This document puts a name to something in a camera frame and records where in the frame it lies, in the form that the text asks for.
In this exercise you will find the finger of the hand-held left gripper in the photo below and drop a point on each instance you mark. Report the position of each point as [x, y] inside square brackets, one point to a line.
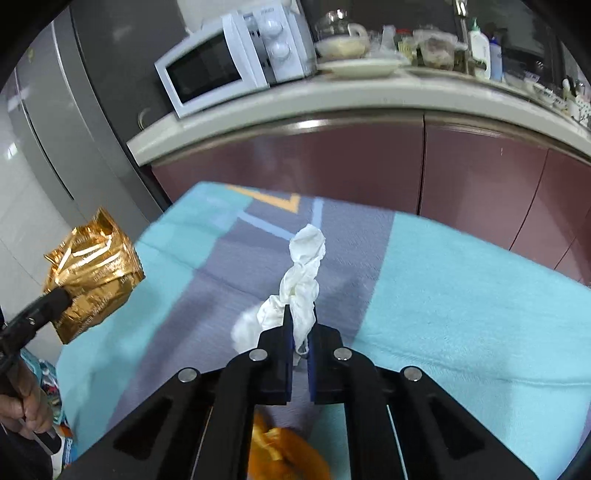
[48, 303]

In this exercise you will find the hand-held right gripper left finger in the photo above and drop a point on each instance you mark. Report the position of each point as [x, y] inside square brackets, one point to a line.
[279, 369]

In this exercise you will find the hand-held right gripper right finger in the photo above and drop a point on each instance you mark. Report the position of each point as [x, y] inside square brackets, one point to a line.
[325, 369]

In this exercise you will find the gold foil snack bag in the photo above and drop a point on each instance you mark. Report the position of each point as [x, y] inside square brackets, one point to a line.
[92, 272]

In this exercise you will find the white tissue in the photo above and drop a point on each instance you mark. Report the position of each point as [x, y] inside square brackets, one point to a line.
[244, 330]
[302, 277]

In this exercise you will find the person's left hand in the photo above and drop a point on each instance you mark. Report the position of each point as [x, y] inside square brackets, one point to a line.
[25, 401]

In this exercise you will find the orange peel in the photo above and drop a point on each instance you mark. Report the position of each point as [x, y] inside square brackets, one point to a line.
[284, 450]

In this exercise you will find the printed plastic packet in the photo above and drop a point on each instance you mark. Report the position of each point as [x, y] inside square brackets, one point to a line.
[64, 445]

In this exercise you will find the blue printed table cloth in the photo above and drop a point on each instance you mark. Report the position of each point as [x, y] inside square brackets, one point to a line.
[438, 323]

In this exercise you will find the grey refrigerator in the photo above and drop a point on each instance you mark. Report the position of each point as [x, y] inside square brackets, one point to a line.
[92, 106]

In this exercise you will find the pink lower cabinets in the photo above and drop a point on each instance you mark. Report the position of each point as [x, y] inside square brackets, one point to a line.
[369, 166]

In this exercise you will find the white kitchen counter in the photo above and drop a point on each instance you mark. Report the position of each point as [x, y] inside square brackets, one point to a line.
[351, 99]

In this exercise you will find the white microwave oven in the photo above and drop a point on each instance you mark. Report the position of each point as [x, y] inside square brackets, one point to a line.
[207, 69]

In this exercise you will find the white plate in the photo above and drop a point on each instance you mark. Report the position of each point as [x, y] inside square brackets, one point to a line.
[358, 68]

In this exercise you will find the bowl of food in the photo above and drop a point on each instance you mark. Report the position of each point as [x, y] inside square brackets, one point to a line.
[341, 47]

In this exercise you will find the clear plastic food container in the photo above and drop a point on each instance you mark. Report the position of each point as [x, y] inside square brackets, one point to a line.
[438, 50]

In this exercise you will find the glass jar with lid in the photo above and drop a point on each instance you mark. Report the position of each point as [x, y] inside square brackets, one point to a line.
[337, 25]

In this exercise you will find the blue bottle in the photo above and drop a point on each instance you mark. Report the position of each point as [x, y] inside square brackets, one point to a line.
[496, 60]

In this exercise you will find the white soap bottle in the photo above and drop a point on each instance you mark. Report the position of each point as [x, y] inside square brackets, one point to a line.
[479, 50]

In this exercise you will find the white utensil holder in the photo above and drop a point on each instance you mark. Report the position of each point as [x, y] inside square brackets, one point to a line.
[579, 104]

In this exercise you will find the kitchen faucet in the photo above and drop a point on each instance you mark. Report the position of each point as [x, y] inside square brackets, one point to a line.
[461, 14]

